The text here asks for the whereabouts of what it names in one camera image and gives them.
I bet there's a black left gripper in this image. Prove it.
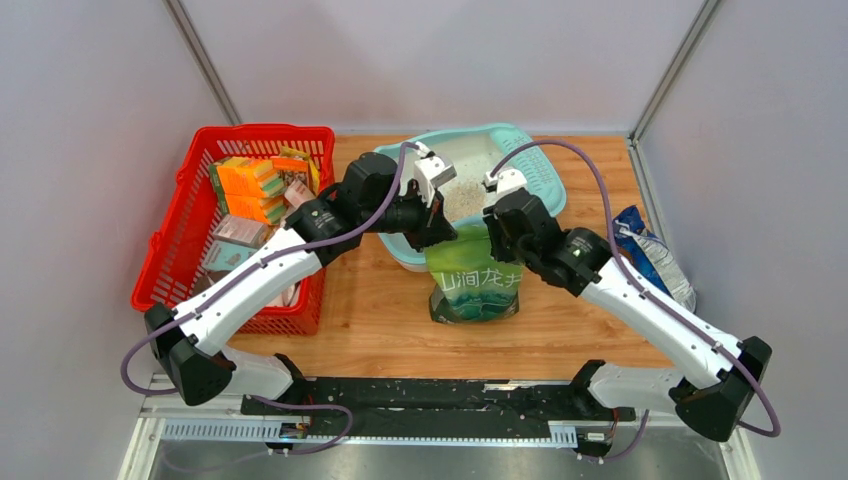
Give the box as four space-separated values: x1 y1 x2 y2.
359 177 457 251

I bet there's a green cat litter bag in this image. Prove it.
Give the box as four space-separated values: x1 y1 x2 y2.
424 225 523 324

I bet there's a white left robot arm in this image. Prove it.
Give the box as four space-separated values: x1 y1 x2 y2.
144 145 457 415

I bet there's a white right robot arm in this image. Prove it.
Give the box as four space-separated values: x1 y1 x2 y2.
483 188 773 442

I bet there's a light blue litter box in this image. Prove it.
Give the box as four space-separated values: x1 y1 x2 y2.
409 123 567 229

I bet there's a beige cat litter pile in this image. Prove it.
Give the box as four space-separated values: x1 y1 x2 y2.
440 180 487 223

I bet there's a pink sponge box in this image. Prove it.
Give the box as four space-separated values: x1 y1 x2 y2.
211 214 271 248

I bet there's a teal sponge box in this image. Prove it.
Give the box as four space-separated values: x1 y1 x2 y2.
200 240 257 272

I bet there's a blue plastic bag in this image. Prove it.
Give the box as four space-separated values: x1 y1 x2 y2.
612 205 697 313

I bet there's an orange sponge pack lower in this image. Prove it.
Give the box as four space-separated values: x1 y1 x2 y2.
225 194 288 225

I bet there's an orange sponge pack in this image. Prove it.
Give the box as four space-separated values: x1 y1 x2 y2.
225 194 288 225
213 156 285 198

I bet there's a red plastic basket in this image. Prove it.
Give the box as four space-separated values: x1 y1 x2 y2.
131 124 335 312

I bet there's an orange sponge pack upper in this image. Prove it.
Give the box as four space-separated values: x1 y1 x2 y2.
213 156 285 198

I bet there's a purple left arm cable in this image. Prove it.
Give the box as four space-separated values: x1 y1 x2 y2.
119 140 425 458

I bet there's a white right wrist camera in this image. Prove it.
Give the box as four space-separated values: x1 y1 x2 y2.
483 168 527 199

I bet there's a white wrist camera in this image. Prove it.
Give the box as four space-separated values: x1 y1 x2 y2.
483 168 527 199
413 142 457 207

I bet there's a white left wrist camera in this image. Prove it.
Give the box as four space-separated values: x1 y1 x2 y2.
413 142 457 207

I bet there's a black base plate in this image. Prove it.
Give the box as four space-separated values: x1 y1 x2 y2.
239 376 637 440

